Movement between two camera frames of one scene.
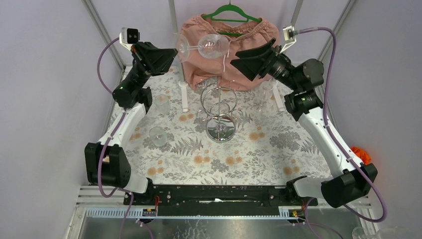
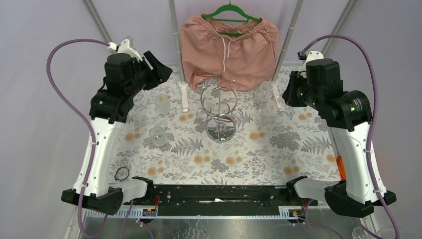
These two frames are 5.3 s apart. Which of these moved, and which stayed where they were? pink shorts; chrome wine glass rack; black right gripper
Moved: black right gripper
Stayed: pink shorts; chrome wine glass rack
